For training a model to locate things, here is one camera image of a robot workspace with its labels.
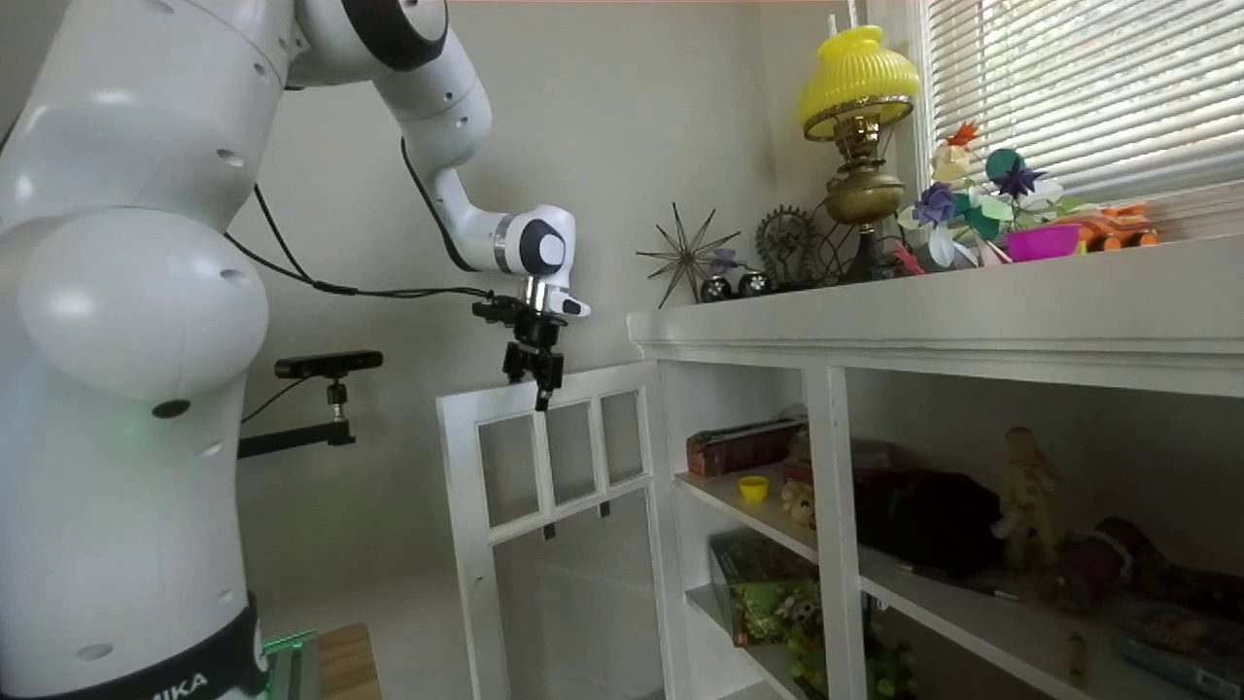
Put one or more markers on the reddish brown box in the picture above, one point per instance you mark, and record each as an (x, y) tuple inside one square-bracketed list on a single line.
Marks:
[(744, 447)]

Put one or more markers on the teal flat item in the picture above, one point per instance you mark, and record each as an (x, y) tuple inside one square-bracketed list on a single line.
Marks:
[(1171, 665)]

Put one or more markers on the yellowish small figure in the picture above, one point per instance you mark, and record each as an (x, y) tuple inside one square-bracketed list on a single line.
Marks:
[(800, 498)]

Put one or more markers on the white built-in cabinet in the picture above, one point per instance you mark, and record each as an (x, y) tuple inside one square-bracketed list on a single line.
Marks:
[(986, 315)]

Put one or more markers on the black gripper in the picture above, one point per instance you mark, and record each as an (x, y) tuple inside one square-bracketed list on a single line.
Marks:
[(535, 350)]

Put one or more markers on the pink bowl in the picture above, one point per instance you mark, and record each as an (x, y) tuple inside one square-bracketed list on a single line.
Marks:
[(1041, 242)]

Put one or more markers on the tiny tan figure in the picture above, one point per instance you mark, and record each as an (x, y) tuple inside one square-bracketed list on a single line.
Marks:
[(1076, 660)]

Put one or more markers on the grey spiky star ornament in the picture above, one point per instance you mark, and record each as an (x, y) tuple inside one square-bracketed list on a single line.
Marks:
[(687, 254)]

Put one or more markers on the yellow standing figurine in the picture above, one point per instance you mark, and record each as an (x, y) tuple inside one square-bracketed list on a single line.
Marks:
[(1026, 498)]

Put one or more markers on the black bar camera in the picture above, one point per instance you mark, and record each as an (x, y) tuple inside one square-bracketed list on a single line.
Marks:
[(325, 362)]

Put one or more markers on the purple paper flower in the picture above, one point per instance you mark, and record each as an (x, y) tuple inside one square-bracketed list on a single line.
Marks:
[(934, 202)]

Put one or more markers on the dark brown item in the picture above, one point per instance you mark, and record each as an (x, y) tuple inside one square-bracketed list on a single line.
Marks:
[(1101, 557)]

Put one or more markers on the green translucent item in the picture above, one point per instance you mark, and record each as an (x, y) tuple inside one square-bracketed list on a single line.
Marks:
[(289, 665)]

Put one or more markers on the wooden board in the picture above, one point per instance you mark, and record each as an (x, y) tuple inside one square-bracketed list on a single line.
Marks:
[(347, 664)]

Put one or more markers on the small yellow item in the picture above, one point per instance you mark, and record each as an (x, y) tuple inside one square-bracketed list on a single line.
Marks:
[(750, 491)]

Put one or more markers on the white glass-paned cabinet door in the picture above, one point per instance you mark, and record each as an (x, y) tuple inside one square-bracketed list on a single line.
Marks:
[(459, 546)]

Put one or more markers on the yellow shade brass oil lamp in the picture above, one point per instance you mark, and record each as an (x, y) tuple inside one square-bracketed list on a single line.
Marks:
[(855, 78)]

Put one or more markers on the orange white paper flower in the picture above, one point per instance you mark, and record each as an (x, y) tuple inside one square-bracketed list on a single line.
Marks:
[(958, 158)]

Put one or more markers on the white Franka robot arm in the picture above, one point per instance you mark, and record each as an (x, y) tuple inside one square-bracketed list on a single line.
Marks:
[(131, 295)]

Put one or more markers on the orange plastic toy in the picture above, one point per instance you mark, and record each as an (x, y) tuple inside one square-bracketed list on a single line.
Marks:
[(1112, 229)]

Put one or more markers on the teal paper flower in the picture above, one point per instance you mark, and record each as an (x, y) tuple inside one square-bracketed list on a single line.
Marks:
[(1021, 177)]

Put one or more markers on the black bag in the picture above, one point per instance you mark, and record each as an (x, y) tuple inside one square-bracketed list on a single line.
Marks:
[(927, 511)]

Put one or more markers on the green leafy item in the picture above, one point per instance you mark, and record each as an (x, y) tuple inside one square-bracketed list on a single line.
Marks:
[(890, 673)]

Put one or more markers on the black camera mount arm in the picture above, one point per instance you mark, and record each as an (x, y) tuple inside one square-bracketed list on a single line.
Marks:
[(294, 438)]

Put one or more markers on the white window blinds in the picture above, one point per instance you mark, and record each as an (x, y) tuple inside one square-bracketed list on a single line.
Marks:
[(1101, 89)]

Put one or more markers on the small dark toy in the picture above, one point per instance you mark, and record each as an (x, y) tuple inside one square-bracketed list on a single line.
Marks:
[(723, 277)]

